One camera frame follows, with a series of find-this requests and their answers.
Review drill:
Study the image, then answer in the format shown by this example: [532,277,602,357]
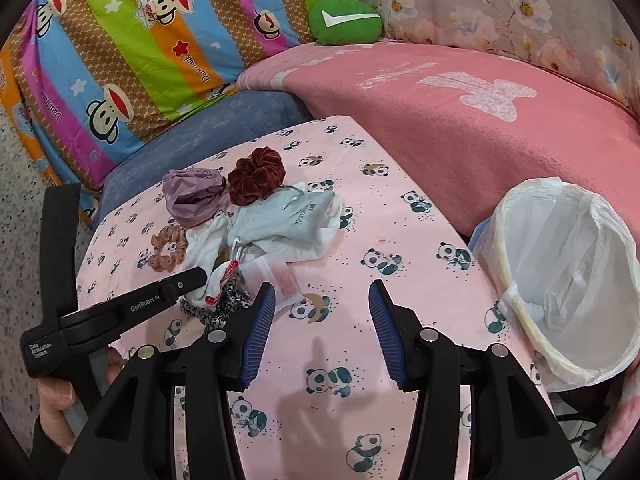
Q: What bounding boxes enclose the beige spotted scrunchie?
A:
[146,224,189,272]

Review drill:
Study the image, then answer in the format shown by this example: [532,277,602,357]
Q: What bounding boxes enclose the leopard print hair tie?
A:
[177,278,254,328]

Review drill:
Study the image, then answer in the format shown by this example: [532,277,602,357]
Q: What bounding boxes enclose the white cloth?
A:
[183,214,238,312]

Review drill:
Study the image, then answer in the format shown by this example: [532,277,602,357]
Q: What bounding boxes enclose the purple drawstring pouch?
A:
[162,167,227,229]

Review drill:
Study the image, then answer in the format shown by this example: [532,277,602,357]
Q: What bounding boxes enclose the pink translucent packet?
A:
[240,254,304,312]

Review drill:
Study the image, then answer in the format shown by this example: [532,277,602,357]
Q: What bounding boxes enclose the dark red velvet scrunchie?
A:
[228,146,286,207]

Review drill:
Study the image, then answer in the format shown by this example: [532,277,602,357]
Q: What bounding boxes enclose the light blue drawstring bag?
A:
[228,186,343,262]

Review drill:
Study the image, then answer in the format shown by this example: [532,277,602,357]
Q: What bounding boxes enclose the white-lined trash bin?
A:
[472,177,639,392]

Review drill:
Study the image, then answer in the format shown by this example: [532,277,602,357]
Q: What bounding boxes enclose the person's left hand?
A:
[37,346,125,456]

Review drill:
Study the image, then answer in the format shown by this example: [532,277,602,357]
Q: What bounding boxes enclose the pink panda print cloth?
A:
[76,116,540,479]

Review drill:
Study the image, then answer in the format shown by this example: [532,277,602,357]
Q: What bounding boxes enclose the blue velvet cushion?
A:
[94,91,312,223]

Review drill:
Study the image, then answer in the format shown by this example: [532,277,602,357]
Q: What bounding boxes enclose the colourful monkey print quilt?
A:
[1,0,316,221]

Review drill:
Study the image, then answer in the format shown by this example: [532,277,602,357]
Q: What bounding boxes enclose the pink bed blanket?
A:
[238,42,639,234]

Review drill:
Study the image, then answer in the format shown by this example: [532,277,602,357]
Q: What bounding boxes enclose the grey floral sheet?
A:
[360,0,639,112]

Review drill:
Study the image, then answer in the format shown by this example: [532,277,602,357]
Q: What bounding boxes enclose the green checkmark cushion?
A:
[308,0,383,46]

